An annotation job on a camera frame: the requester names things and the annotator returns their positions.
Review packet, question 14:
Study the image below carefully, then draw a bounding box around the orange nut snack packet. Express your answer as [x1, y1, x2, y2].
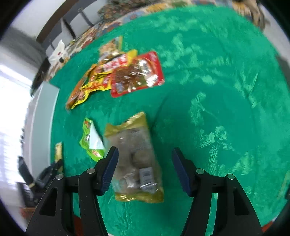
[65, 64, 97, 110]

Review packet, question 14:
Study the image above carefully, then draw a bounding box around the yellow chicken feet packet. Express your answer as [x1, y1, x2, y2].
[72, 49, 138, 109]

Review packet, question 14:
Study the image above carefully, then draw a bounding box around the yellow peanut snack bag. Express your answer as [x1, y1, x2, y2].
[98, 35, 123, 63]

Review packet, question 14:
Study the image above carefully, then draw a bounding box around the white storage box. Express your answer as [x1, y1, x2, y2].
[23, 82, 59, 178]

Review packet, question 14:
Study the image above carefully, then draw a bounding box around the red snack packet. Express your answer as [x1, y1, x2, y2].
[111, 51, 165, 98]

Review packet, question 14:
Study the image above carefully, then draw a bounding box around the brown sofa backrest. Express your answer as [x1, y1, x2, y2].
[36, 0, 94, 44]

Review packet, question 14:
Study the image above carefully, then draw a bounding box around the gold clear snack bag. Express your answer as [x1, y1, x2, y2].
[105, 112, 164, 204]

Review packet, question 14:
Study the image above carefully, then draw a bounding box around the green snack packet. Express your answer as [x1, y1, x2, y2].
[79, 117, 106, 162]

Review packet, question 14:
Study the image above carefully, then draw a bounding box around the white plastic bag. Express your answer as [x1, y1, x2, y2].
[49, 40, 69, 66]

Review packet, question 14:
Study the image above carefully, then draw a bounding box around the small yellow snack packet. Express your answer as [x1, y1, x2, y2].
[55, 142, 63, 162]

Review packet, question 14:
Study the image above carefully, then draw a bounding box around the dark floral fabric bundle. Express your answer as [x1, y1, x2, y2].
[98, 0, 147, 23]

